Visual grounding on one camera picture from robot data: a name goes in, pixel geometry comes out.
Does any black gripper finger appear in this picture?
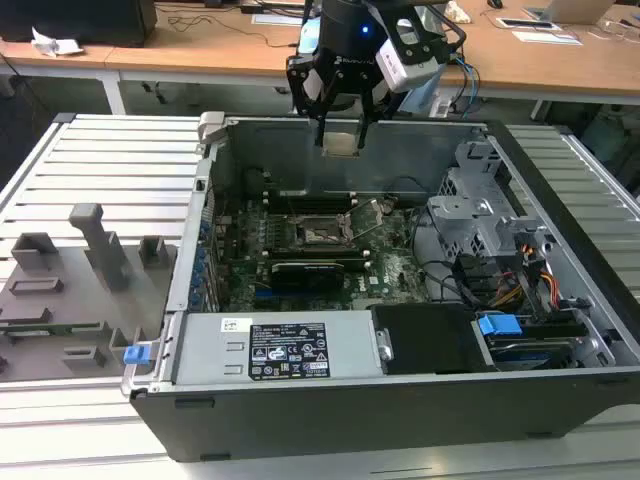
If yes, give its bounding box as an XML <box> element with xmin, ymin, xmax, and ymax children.
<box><xmin>355</xmin><ymin>69</ymin><xmax>404</xmax><ymax>150</ymax></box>
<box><xmin>285</xmin><ymin>52</ymin><xmax>337</xmax><ymax>148</ymax></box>

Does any silver topped CPU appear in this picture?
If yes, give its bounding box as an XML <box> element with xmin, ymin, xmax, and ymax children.
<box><xmin>322</xmin><ymin>130</ymin><xmax>363</xmax><ymax>159</ymax></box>

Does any metal socket cover frame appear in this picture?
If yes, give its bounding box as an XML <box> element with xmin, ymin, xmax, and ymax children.
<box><xmin>338</xmin><ymin>198</ymin><xmax>397</xmax><ymax>241</ymax></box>

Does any black RAM slot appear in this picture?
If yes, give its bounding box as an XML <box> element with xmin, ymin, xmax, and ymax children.
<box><xmin>264</xmin><ymin>189</ymin><xmax>357</xmax><ymax>199</ymax></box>
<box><xmin>264</xmin><ymin>205</ymin><xmax>359</xmax><ymax>215</ymax></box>
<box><xmin>264</xmin><ymin>200</ymin><xmax>359</xmax><ymax>209</ymax></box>
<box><xmin>264</xmin><ymin>195</ymin><xmax>358</xmax><ymax>204</ymax></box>

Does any metal CPU socket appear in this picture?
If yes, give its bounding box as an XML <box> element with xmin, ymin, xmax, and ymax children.
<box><xmin>293</xmin><ymin>213</ymin><xmax>362</xmax><ymax>250</ymax></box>

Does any white paper sheet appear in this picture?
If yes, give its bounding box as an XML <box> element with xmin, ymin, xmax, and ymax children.
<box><xmin>252</xmin><ymin>13</ymin><xmax>307</xmax><ymax>27</ymax></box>
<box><xmin>512</xmin><ymin>29</ymin><xmax>585</xmax><ymax>47</ymax></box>

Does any wooden desk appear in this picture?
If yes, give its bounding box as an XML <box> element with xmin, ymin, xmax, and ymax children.
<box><xmin>429</xmin><ymin>0</ymin><xmax>640</xmax><ymax>121</ymax></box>
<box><xmin>0</xmin><ymin>0</ymin><xmax>326</xmax><ymax>117</ymax></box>

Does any crumpled white paper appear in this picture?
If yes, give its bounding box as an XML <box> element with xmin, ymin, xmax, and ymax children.
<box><xmin>30</xmin><ymin>25</ymin><xmax>85</xmax><ymax>57</ymax></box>
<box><xmin>444</xmin><ymin>0</ymin><xmax>475</xmax><ymax>24</ymax></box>

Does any grey metal drive cage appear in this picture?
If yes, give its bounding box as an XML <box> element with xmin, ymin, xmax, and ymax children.
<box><xmin>427</xmin><ymin>140</ymin><xmax>556</xmax><ymax>261</ymax></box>

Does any green motherboard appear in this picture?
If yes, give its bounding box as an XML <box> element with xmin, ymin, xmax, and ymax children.
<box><xmin>207</xmin><ymin>192</ymin><xmax>441</xmax><ymax>314</ymax></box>

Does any graphics card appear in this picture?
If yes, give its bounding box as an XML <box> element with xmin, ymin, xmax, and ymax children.
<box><xmin>269</xmin><ymin>259</ymin><xmax>347</xmax><ymax>295</ymax></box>

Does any white framed tablet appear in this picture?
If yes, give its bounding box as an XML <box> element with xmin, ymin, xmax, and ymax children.
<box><xmin>497</xmin><ymin>17</ymin><xmax>562</xmax><ymax>31</ymax></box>

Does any black plastic shroud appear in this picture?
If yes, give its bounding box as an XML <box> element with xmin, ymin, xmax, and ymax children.
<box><xmin>372</xmin><ymin>304</ymin><xmax>494</xmax><ymax>377</ymax></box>

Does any grey laptop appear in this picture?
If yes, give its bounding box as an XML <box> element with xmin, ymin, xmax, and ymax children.
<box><xmin>542</xmin><ymin>0</ymin><xmax>640</xmax><ymax>26</ymax></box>

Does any black computer tower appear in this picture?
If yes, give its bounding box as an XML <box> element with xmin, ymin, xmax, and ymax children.
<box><xmin>0</xmin><ymin>0</ymin><xmax>157</xmax><ymax>49</ymax></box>

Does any hard disk in blue carrier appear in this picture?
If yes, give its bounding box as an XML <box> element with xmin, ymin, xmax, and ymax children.
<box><xmin>474</xmin><ymin>310</ymin><xmax>591</xmax><ymax>372</ymax></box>

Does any grey power supply unit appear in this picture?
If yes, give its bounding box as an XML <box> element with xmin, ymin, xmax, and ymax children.
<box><xmin>172</xmin><ymin>309</ymin><xmax>387</xmax><ymax>387</ymax></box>

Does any black and grey PC case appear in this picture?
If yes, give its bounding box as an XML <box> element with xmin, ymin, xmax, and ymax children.
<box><xmin>122</xmin><ymin>110</ymin><xmax>640</xmax><ymax>464</ymax></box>

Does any blue plastic latch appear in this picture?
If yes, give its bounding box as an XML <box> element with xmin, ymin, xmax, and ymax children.
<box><xmin>122</xmin><ymin>344</ymin><xmax>151</xmax><ymax>367</ymax></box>

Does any grey parts rack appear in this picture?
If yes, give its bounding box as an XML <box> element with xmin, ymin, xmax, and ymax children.
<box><xmin>0</xmin><ymin>202</ymin><xmax>179</xmax><ymax>382</ymax></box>

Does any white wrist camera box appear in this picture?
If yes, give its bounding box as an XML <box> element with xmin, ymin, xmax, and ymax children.
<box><xmin>374</xmin><ymin>39</ymin><xmax>441</xmax><ymax>94</ymax></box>

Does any black camera bracket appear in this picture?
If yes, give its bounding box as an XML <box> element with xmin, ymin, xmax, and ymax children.
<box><xmin>392</xmin><ymin>17</ymin><xmax>469</xmax><ymax>66</ymax></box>

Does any blue cable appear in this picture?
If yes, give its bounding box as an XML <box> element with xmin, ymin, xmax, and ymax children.
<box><xmin>449</xmin><ymin>54</ymin><xmax>482</xmax><ymax>119</ymax></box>

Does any black cable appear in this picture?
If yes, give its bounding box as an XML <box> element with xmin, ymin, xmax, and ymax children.
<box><xmin>408</xmin><ymin>199</ymin><xmax>482</xmax><ymax>307</ymax></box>

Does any orange yellow wire bundle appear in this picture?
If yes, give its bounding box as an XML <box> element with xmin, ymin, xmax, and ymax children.
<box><xmin>499</xmin><ymin>243</ymin><xmax>562</xmax><ymax>312</ymax></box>

